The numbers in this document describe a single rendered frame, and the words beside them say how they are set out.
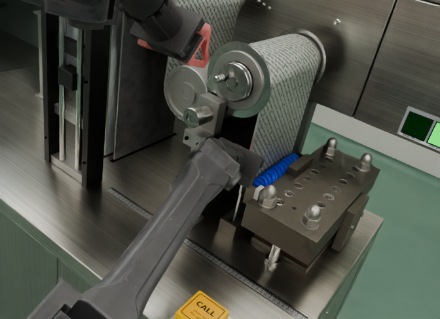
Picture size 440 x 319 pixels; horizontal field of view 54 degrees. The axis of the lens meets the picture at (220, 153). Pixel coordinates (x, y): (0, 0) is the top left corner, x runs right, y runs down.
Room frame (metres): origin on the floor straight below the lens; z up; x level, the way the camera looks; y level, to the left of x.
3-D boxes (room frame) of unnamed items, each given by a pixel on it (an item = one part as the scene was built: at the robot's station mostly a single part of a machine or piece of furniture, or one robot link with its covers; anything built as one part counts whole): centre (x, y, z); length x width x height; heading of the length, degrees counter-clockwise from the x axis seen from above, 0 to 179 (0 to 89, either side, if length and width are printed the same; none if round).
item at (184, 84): (0.97, 0.04, 1.17); 0.26 x 0.12 x 0.12; 150
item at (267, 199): (0.73, -0.11, 1.05); 0.04 x 0.04 x 0.04
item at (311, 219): (0.69, -0.20, 1.05); 0.04 x 0.04 x 0.04
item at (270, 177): (0.87, -0.14, 1.03); 0.21 x 0.04 x 0.03; 150
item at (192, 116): (0.75, 0.06, 1.18); 0.04 x 0.02 x 0.04; 60
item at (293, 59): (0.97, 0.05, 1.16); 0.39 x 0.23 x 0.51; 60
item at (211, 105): (0.78, 0.04, 1.05); 0.06 x 0.05 x 0.31; 150
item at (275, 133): (0.87, -0.12, 1.10); 0.23 x 0.01 x 0.18; 150
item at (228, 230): (0.88, -0.12, 0.92); 0.28 x 0.04 x 0.04; 150
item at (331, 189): (0.85, -0.24, 1.00); 0.40 x 0.16 x 0.06; 150
